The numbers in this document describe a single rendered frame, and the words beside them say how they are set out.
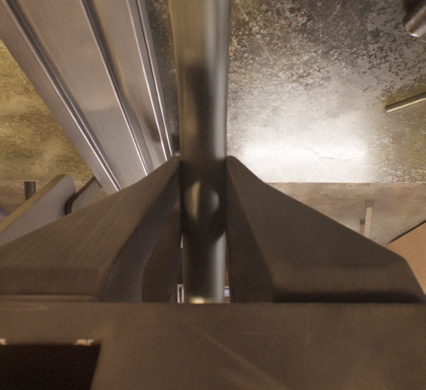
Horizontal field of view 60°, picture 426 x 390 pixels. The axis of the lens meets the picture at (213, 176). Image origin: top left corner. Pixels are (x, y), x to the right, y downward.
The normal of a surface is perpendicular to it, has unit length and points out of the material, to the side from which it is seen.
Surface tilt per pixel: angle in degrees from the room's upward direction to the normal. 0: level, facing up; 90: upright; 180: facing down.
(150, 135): 0
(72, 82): 0
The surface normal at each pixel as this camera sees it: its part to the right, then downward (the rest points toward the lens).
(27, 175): 0.00, 0.91
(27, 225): 1.00, 0.00
